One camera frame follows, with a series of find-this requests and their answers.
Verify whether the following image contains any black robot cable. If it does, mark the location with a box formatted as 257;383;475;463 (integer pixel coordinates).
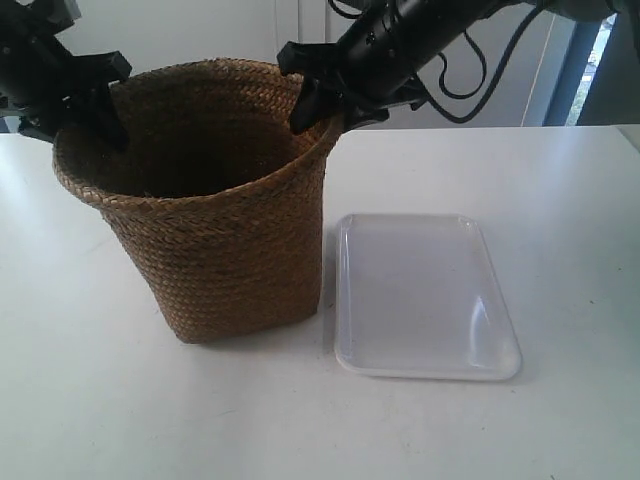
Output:
329;0;541;125

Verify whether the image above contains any brown woven wicker basket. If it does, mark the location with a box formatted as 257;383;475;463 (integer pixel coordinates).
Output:
53;58;341;344

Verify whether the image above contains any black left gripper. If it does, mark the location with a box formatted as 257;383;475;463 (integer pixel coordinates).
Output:
1;1;132;151

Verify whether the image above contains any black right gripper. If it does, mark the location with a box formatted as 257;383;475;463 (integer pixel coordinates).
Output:
276;1;530;134

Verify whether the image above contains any white rectangular plastic tray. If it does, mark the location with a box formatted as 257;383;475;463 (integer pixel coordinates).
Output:
334;214;522;382

